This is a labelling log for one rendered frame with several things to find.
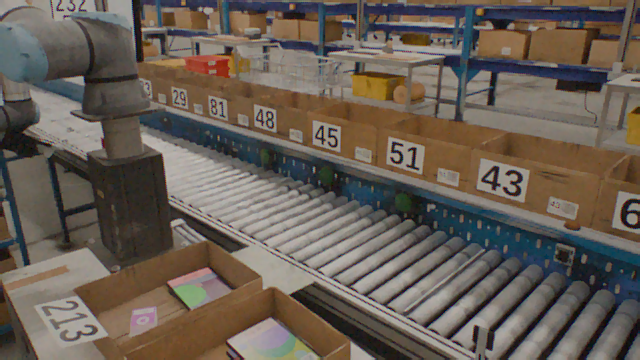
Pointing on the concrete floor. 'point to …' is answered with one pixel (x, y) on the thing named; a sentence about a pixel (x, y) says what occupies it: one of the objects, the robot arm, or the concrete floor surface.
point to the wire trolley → (293, 72)
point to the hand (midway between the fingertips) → (58, 145)
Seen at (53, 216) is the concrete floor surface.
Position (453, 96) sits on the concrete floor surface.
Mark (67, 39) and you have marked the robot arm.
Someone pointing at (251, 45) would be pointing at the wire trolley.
